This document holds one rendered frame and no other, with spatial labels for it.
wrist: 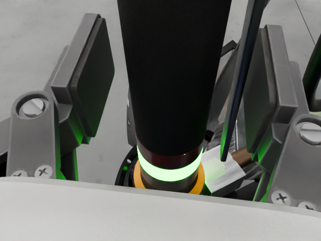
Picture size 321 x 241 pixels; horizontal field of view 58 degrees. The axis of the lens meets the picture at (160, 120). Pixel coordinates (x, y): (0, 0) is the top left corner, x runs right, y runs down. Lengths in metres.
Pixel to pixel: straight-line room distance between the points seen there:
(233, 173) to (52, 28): 2.75
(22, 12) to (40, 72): 0.91
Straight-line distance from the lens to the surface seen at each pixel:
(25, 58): 2.66
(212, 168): 0.21
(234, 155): 0.22
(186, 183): 0.16
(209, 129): 0.45
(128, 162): 0.45
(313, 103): 0.22
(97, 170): 1.82
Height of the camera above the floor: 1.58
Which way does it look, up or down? 53 degrees down
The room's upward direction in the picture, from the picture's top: 1 degrees counter-clockwise
